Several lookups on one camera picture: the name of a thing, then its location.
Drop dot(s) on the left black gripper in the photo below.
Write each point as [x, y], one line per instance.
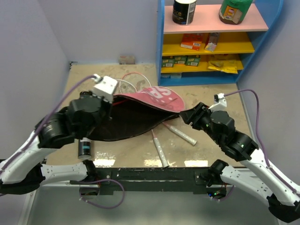
[109, 106]

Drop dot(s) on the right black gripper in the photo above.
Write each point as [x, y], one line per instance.
[193, 115]

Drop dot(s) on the black shuttlecock tube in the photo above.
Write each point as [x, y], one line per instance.
[84, 149]

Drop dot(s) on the pink racket bag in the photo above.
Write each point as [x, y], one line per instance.
[134, 114]

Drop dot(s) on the pink badminton racket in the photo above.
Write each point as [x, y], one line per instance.
[137, 79]
[124, 87]

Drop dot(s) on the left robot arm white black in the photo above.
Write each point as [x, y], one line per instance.
[24, 171]

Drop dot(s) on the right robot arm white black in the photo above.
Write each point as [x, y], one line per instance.
[271, 186]

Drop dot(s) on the green box right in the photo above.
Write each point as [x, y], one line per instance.
[193, 60]

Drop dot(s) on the green box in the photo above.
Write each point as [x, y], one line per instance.
[167, 62]
[193, 60]
[180, 60]

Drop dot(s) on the yellow snack bag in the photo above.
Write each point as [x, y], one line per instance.
[226, 66]

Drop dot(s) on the green box middle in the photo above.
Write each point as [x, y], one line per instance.
[180, 60]

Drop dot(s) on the green box left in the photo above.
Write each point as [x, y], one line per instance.
[167, 62]

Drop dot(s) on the blue shelf unit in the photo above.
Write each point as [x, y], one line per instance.
[240, 42]

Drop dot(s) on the orange box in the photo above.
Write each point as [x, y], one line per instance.
[192, 41]

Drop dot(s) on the silver brown pouch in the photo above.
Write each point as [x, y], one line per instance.
[212, 41]

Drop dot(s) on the black white can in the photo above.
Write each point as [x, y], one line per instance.
[183, 11]

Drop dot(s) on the green brown jar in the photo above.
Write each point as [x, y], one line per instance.
[234, 11]

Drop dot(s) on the white racket handle right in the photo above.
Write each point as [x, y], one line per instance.
[181, 134]

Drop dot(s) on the white racket handle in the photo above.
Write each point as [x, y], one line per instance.
[159, 150]
[181, 134]

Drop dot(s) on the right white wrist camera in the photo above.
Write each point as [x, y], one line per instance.
[220, 103]

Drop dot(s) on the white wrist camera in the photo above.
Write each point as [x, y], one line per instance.
[220, 103]
[104, 87]

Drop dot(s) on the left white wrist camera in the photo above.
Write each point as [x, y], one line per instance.
[104, 87]

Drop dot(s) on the white racket handle front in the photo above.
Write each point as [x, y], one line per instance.
[159, 150]

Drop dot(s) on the brown wall block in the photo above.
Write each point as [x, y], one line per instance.
[127, 60]

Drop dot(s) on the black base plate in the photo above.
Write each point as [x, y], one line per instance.
[155, 179]

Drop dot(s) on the aluminium rail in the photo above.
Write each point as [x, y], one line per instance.
[69, 184]

